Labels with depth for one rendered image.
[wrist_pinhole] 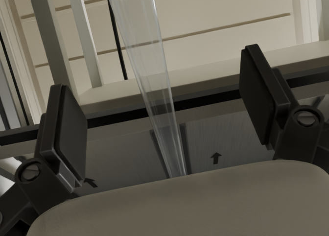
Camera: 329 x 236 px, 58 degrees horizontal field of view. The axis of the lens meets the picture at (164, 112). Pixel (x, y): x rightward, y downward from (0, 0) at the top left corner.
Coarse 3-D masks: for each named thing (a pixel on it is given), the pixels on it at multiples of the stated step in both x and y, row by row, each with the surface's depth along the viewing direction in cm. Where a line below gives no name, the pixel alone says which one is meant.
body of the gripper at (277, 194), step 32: (288, 160) 10; (128, 192) 9; (160, 192) 9; (192, 192) 9; (224, 192) 9; (256, 192) 9; (288, 192) 9; (320, 192) 8; (32, 224) 9; (64, 224) 9; (96, 224) 9; (128, 224) 9; (160, 224) 8; (192, 224) 8; (224, 224) 8; (256, 224) 8; (288, 224) 8; (320, 224) 8
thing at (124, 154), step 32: (192, 96) 25; (224, 96) 25; (320, 96) 19; (32, 128) 25; (96, 128) 20; (128, 128) 19; (192, 128) 20; (224, 128) 21; (0, 160) 19; (96, 160) 22; (128, 160) 23; (160, 160) 23; (192, 160) 25; (224, 160) 26; (256, 160) 28; (0, 192) 24; (96, 192) 28
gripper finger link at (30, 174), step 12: (24, 168) 12; (36, 168) 11; (48, 168) 11; (24, 180) 11; (36, 180) 11; (48, 180) 11; (24, 192) 11; (36, 192) 11; (48, 192) 11; (60, 192) 10; (36, 204) 10; (48, 204) 10
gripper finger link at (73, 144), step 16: (48, 96) 13; (64, 96) 13; (48, 112) 13; (64, 112) 13; (80, 112) 15; (48, 128) 12; (64, 128) 13; (80, 128) 15; (48, 144) 12; (64, 144) 12; (80, 144) 14; (48, 160) 12; (64, 160) 12; (80, 160) 14; (64, 176) 12; (80, 176) 13; (16, 192) 11; (0, 208) 11; (16, 208) 11; (32, 208) 11; (0, 224) 11
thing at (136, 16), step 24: (120, 0) 9; (144, 0) 9; (120, 24) 10; (144, 24) 10; (144, 48) 11; (144, 72) 12; (144, 96) 14; (168, 96) 14; (168, 120) 16; (168, 144) 19; (168, 168) 23
